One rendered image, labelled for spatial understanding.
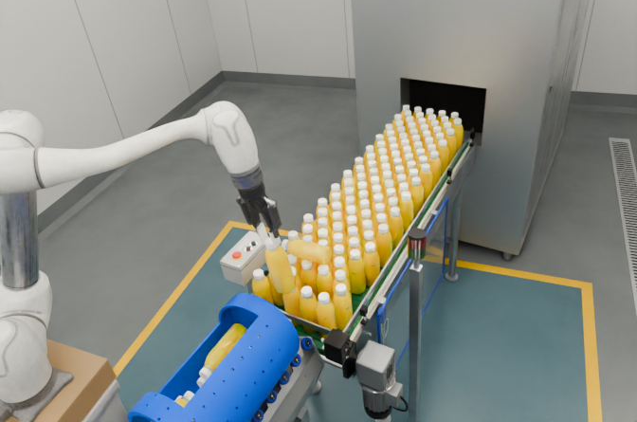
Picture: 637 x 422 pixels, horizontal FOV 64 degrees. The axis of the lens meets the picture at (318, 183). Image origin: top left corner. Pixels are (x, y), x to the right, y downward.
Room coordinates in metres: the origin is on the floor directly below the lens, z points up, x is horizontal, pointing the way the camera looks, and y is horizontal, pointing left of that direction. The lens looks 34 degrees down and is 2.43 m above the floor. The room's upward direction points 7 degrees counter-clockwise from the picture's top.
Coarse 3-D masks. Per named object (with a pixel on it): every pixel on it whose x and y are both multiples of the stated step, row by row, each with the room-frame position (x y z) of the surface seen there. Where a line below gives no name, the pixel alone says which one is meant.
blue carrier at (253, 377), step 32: (224, 320) 1.20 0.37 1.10; (256, 320) 1.08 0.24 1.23; (288, 320) 1.10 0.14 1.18; (192, 352) 1.08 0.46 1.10; (256, 352) 0.98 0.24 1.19; (288, 352) 1.04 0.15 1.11; (192, 384) 1.02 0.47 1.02; (224, 384) 0.88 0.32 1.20; (256, 384) 0.91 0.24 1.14; (128, 416) 0.85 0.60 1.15; (160, 416) 0.78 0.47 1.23; (192, 416) 0.79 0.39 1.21; (224, 416) 0.81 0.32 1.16
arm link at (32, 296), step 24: (0, 120) 1.21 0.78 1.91; (24, 120) 1.23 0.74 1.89; (0, 216) 1.17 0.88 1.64; (24, 216) 1.18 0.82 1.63; (0, 240) 1.18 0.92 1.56; (24, 240) 1.17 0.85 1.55; (24, 264) 1.17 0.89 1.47; (0, 288) 1.16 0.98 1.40; (24, 288) 1.16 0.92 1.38; (48, 288) 1.21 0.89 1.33; (0, 312) 1.12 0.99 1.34; (24, 312) 1.12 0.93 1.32; (48, 312) 1.18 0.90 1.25
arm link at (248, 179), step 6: (258, 162) 1.19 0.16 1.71; (258, 168) 1.18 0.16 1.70; (234, 174) 1.16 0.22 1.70; (240, 174) 1.16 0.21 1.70; (246, 174) 1.16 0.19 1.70; (252, 174) 1.16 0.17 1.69; (258, 174) 1.18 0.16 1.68; (234, 180) 1.17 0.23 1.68; (240, 180) 1.16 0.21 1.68; (246, 180) 1.16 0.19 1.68; (252, 180) 1.16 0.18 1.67; (258, 180) 1.17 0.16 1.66; (234, 186) 1.18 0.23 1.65; (240, 186) 1.16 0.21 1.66; (246, 186) 1.16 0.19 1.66; (252, 186) 1.16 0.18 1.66
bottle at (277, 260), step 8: (280, 248) 1.19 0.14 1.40; (264, 256) 1.19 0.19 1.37; (272, 256) 1.17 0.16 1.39; (280, 256) 1.17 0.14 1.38; (272, 264) 1.17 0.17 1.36; (280, 264) 1.17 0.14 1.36; (288, 264) 1.19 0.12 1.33; (272, 272) 1.17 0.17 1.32; (280, 272) 1.16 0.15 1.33; (288, 272) 1.18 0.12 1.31; (272, 280) 1.18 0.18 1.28; (280, 280) 1.16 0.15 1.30; (288, 280) 1.17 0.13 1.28; (280, 288) 1.16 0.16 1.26; (288, 288) 1.16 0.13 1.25
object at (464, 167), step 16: (464, 160) 2.32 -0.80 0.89; (448, 176) 2.18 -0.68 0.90; (464, 176) 2.34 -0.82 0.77; (448, 192) 2.10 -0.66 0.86; (432, 208) 1.94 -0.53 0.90; (448, 208) 2.11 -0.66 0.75; (448, 240) 2.35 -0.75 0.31; (400, 256) 1.63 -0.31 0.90; (400, 272) 1.56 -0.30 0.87; (448, 272) 2.33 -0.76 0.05; (384, 288) 1.46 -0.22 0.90; (352, 336) 1.24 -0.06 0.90; (368, 336) 1.29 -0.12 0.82; (352, 368) 1.17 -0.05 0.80; (320, 384) 1.67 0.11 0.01
